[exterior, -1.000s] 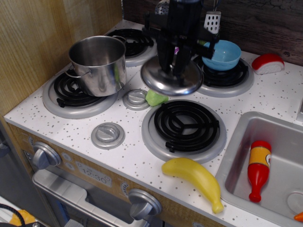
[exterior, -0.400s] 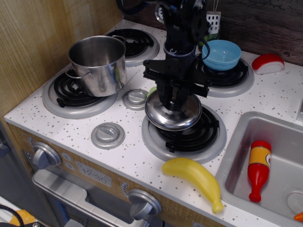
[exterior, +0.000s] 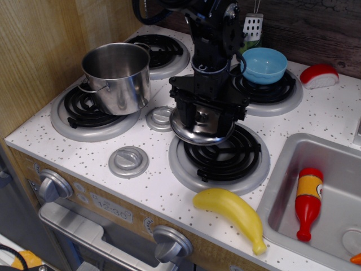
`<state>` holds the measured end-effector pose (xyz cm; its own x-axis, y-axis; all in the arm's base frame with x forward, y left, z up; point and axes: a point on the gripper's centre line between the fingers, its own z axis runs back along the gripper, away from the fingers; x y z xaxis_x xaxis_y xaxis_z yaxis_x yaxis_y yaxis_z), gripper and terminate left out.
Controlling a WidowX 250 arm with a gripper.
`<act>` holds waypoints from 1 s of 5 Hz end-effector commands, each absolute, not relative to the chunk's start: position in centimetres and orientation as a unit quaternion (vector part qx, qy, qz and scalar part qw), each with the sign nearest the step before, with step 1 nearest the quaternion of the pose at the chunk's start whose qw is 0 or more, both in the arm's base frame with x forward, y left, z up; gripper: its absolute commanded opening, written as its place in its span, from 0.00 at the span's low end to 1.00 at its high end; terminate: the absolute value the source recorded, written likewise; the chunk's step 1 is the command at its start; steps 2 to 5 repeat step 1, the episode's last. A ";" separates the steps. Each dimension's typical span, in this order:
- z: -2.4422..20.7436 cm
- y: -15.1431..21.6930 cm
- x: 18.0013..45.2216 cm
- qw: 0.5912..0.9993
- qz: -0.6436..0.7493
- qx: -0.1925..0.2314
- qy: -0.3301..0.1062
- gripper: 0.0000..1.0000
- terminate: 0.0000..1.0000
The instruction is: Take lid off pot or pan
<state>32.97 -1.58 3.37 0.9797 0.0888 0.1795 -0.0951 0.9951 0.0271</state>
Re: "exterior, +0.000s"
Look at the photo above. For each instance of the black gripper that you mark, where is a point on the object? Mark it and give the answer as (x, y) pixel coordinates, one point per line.
(213, 90)

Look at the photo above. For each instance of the stainless steel pot lid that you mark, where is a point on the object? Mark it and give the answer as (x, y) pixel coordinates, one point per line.
(204, 130)

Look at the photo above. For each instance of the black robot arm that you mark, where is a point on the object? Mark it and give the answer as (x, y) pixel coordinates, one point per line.
(214, 26)

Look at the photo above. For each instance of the silver stovetop knob middle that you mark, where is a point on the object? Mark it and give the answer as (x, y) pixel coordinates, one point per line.
(158, 119)

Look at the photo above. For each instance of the silver stovetop knob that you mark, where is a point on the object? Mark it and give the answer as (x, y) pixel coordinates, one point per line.
(128, 162)
(158, 119)

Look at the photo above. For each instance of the front right black burner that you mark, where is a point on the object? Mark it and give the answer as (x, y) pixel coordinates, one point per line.
(239, 164)

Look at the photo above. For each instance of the black burner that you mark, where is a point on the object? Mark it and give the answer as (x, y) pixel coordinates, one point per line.
(271, 100)
(239, 164)
(75, 116)
(169, 56)

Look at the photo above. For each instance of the back left black burner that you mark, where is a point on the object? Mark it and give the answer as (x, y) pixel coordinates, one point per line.
(169, 56)

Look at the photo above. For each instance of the back right black burner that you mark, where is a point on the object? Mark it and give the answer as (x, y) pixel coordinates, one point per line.
(271, 100)

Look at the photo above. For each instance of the blue plastic bowl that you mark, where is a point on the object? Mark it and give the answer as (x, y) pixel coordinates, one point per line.
(264, 66)

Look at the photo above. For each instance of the green toy can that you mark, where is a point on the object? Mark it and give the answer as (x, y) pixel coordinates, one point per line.
(252, 44)

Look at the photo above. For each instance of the yellow toy banana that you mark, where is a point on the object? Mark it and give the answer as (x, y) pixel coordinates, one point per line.
(236, 210)

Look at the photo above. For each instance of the silver stovetop knob front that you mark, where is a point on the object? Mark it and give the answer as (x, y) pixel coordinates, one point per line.
(128, 162)

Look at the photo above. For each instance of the hanging slotted spatula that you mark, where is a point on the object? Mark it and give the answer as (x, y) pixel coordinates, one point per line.
(253, 24)

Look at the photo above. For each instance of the red white toy sushi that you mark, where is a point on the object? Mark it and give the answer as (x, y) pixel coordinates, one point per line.
(319, 76)

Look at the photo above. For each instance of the red toy ketchup bottle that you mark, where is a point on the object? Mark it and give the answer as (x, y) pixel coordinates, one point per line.
(308, 200)

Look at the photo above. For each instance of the front left black burner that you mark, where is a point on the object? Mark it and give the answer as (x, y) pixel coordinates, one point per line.
(75, 116)

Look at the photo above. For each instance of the silver oven knob right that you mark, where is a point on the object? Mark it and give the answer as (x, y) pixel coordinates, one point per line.
(171, 244)

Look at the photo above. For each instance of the silver oven knob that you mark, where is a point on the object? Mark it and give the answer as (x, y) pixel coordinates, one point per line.
(53, 186)
(171, 244)

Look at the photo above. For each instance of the silver oven knob left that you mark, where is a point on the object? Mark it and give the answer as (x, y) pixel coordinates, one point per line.
(53, 186)

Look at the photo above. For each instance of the metal sink basin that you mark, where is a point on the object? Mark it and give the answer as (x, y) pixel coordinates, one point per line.
(335, 234)

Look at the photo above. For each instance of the orange toy carrot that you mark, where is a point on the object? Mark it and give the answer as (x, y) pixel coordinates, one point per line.
(356, 259)

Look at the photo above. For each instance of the yellow cloth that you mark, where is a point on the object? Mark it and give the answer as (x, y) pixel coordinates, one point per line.
(30, 258)

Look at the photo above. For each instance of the silver oven door handle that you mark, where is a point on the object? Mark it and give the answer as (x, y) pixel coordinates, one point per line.
(100, 242)

